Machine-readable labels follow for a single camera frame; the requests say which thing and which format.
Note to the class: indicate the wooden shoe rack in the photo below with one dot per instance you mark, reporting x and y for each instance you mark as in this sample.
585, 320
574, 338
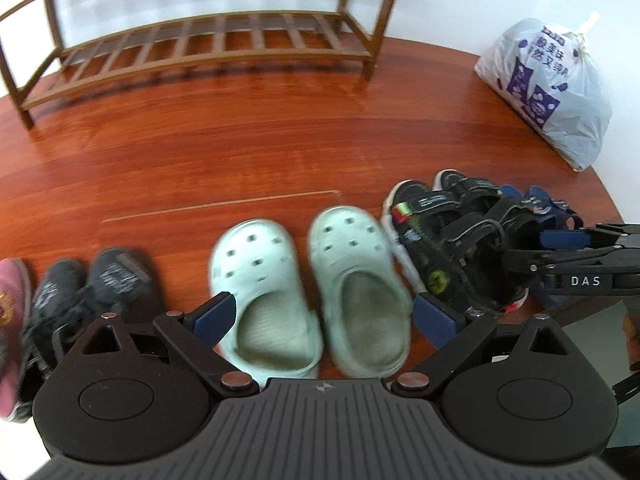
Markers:
387, 10

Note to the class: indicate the pink furry slipper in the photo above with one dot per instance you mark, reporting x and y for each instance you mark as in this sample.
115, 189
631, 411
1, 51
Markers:
12, 310

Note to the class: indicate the mint green clog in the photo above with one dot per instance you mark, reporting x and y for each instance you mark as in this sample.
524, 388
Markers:
350, 245
250, 260

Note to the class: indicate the blue sandal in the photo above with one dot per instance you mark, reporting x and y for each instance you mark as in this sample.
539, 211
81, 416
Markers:
510, 194
550, 210

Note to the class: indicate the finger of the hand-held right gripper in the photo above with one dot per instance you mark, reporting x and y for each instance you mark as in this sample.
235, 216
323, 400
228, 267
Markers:
575, 260
565, 240

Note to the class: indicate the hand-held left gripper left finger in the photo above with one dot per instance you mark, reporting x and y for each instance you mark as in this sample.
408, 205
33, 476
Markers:
215, 317

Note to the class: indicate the white printed plastic bag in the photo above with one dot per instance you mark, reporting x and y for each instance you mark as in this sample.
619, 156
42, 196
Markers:
550, 95

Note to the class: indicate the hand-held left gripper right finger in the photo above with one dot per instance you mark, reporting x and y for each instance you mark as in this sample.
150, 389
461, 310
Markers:
435, 322

